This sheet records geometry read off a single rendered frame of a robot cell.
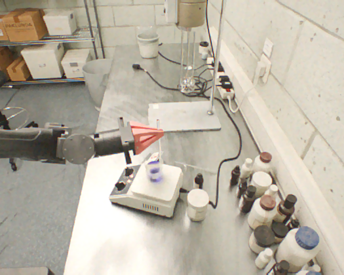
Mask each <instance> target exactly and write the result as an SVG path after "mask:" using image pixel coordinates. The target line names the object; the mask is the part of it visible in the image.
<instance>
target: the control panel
mask: <svg viewBox="0 0 344 275"><path fill-rule="evenodd" d="M128 168H133V169H134V171H133V173H132V174H131V175H132V177H131V176H128V177H126V176H125V175H124V173H125V169H124V170H123V172H122V174H121V176H120V178H119V179H118V181H117V183H118V182H121V181H124V182H125V183H126V186H125V188H124V189H123V190H121V191H118V190H117V188H116V186H114V187H113V189H112V191H111V194H110V195H109V196H115V195H122V194H127V192H128V190H129V188H130V186H131V184H132V182H133V180H134V178H135V177H136V175H137V173H138V171H139V169H140V168H141V165H137V166H131V167H128ZM128 180H130V181H129V182H128Z"/></svg>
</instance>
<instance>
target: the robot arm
mask: <svg viewBox="0 0 344 275"><path fill-rule="evenodd" d="M117 120H118V124H119V128H116V129H112V130H106V131H102V132H95V133H91V134H72V135H71V130H72V128H65V127H64V124H57V123H51V122H46V123H45V126H44V128H31V127H29V128H22V129H19V130H0V159H2V158H19V159H22V160H28V161H36V162H37V161H41V162H42V163H51V164H67V163H69V162H71V163H73V164H82V163H85V162H88V161H89V160H92V159H95V158H99V156H100V158H101V157H105V156H110V155H116V154H120V153H124V158H125V162H126V165H129V164H132V159H131V157H130V153H129V151H131V150H132V152H133V155H139V154H140V153H141V152H142V151H143V150H145V149H146V148H148V147H149V146H150V145H151V144H153V143H154V142H156V141H157V140H159V139H160V138H161V137H163V136H164V132H163V129H162V128H160V130H157V127H153V126H152V127H150V126H146V125H144V124H140V123H139V122H135V121H129V122H127V126H128V127H126V128H125V127H124V124H123V117H117Z"/></svg>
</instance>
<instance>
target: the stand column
mask: <svg viewBox="0 0 344 275"><path fill-rule="evenodd" d="M226 2H227V0H222V4H221V13H220V22H219V32H218V41H217V47H216V55H215V61H214V75H213V80H212V89H211V95H210V105H209V110H207V115H213V114H214V112H213V110H212V108H213V103H214V94H215V89H216V81H217V78H216V76H217V72H218V63H219V58H220V50H221V42H222V37H221V36H222V32H223V24H224V19H225V6H226Z"/></svg>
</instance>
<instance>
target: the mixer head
mask: <svg viewBox="0 0 344 275"><path fill-rule="evenodd" d="M164 13H165V20H166V23H167V24H176V27H177V28H179V30H182V31H197V30H199V29H201V28H202V25H204V23H205V13H206V0H165V8H164Z"/></svg>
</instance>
